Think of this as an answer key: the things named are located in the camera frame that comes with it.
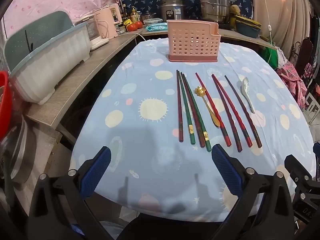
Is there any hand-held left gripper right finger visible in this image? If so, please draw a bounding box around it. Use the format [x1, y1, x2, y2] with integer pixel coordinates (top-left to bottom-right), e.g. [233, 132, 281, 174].
[211, 144, 298, 240]

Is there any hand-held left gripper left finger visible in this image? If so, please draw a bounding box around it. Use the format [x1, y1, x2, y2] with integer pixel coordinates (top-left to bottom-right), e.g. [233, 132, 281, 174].
[27, 146, 112, 240]

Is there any gold flower spoon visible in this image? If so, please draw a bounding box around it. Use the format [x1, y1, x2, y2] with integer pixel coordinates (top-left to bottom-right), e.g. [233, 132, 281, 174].
[194, 86, 221, 128]

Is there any pink perforated utensil basket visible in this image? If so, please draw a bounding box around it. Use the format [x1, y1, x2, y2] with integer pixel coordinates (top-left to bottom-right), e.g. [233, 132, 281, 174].
[166, 19, 222, 63]

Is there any green chopstick gold band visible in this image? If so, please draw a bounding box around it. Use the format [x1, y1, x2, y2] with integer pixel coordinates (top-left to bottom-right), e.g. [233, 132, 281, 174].
[183, 74, 212, 152]
[177, 70, 196, 145]

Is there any dark red wavy chopstick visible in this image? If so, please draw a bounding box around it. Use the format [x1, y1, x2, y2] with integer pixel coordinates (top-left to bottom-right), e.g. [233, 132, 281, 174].
[211, 75, 243, 153]

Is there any white stool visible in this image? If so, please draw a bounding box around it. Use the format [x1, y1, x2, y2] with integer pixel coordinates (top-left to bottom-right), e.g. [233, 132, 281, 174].
[301, 92, 320, 125]

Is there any dark brown chopstick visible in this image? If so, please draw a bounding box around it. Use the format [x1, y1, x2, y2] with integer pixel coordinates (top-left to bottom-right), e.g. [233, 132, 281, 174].
[224, 75, 263, 148]

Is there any blue printed tablecloth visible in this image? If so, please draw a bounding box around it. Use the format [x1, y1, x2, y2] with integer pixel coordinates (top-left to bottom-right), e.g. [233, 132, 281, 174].
[70, 39, 316, 223]

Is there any pink floral cloth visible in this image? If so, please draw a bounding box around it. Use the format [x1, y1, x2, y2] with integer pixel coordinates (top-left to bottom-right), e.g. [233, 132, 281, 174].
[276, 64, 315, 105]

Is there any stack of steel bowls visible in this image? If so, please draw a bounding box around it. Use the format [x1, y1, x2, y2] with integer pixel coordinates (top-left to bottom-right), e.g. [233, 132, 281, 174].
[0, 120, 38, 183]

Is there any white ceramic spoon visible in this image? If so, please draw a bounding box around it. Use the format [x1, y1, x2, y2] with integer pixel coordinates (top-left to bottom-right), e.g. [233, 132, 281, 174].
[240, 77, 256, 114]

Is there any wooden side counter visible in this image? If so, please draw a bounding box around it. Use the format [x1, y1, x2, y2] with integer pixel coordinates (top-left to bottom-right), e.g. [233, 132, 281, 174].
[25, 30, 144, 130]

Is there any dark wooden chair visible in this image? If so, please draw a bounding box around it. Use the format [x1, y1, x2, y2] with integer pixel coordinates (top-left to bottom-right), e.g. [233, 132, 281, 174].
[291, 39, 314, 70]

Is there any green bag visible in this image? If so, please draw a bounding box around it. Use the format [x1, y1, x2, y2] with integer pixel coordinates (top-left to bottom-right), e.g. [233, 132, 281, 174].
[262, 46, 279, 68]

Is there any red plastic basin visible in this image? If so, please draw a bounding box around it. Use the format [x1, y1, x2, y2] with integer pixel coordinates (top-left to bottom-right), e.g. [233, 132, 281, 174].
[0, 71, 13, 140]

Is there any blue white dish drainer box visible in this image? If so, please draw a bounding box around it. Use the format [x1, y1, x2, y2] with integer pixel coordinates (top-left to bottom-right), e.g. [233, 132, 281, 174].
[4, 10, 92, 105]

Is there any beige curtain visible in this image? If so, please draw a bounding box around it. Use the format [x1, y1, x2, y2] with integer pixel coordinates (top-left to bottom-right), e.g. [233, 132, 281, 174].
[250, 0, 313, 63]

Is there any grey counter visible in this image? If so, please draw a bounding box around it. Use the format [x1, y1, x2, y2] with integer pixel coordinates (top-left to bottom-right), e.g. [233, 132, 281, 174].
[140, 26, 278, 50]

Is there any blue bowl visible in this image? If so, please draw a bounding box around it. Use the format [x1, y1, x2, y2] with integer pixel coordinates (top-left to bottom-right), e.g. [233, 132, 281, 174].
[235, 22, 260, 38]

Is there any pink electric kettle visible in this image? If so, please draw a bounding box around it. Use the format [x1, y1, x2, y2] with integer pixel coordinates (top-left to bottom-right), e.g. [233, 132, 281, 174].
[94, 4, 123, 39]

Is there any blue wet wipes pack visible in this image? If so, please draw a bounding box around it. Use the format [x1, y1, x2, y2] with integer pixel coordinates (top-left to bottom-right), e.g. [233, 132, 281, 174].
[144, 23, 167, 32]

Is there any clear food container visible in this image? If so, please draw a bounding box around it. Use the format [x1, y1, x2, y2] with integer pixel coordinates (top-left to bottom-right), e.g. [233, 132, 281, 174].
[143, 18, 163, 26]

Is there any yellow oil bottle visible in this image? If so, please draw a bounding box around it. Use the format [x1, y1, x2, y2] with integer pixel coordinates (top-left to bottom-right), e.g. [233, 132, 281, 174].
[130, 6, 141, 23]

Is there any steel steamer pot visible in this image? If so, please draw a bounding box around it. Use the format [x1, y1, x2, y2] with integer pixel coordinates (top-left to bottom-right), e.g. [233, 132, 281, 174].
[199, 0, 237, 24]

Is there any small steel pot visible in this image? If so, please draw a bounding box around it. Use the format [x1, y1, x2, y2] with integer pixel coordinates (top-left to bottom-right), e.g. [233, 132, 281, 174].
[140, 12, 158, 21]

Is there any steel rice cooker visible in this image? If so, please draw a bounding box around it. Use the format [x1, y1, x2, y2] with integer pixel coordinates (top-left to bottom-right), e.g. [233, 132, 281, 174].
[159, 0, 187, 24]

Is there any white cable with switch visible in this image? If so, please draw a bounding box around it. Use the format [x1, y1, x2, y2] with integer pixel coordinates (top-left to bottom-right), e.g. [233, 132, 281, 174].
[257, 0, 275, 65]

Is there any white kettle power cord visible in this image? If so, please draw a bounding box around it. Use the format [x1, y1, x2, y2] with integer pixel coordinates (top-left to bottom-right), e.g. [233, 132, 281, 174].
[117, 31, 146, 42]

